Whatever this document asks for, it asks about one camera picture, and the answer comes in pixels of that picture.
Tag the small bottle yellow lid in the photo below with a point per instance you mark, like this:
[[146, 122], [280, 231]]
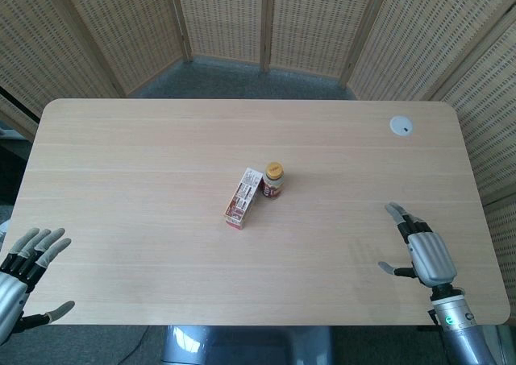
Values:
[[273, 181]]

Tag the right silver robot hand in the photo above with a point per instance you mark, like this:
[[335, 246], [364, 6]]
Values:
[[431, 256]]

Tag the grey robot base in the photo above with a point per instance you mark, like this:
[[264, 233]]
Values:
[[246, 345]]

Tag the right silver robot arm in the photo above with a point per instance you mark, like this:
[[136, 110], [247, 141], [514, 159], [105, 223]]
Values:
[[459, 324]]

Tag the white and brown carton box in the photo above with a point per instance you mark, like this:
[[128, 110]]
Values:
[[241, 197]]

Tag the woven bamboo folding screen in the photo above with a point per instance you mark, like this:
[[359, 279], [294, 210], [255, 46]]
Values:
[[258, 26]]

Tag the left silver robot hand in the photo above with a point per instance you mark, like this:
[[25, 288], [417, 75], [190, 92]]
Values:
[[10, 288]]

